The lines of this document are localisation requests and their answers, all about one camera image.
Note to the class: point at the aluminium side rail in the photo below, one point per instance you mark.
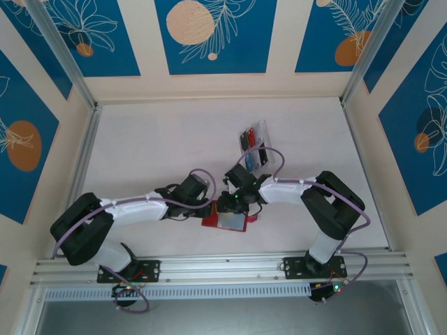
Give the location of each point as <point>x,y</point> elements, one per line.
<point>364,174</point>
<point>85,153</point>

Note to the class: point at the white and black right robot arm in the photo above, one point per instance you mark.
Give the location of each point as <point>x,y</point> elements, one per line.
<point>283,192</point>

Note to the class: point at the blue credit card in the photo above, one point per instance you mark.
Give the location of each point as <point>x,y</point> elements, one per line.
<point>250,162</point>

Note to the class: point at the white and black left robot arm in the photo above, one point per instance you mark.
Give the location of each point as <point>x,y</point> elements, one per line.
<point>139,211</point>

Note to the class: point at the dark grey credit card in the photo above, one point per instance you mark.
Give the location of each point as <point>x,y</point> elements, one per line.
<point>262,157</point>

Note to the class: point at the clear plastic card rack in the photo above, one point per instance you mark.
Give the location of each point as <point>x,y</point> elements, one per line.
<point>267,139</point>

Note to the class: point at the red leather card holder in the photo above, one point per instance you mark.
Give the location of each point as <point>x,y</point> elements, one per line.
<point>230,221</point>

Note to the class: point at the black electronics board with LEDs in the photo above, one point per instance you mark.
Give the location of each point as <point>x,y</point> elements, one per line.
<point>319,293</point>
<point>122,291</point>

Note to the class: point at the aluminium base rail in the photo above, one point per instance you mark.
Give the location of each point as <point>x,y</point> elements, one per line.
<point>223,268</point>

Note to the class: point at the aluminium frame post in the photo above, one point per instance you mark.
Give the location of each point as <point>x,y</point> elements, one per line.
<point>372,52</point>
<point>67,59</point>

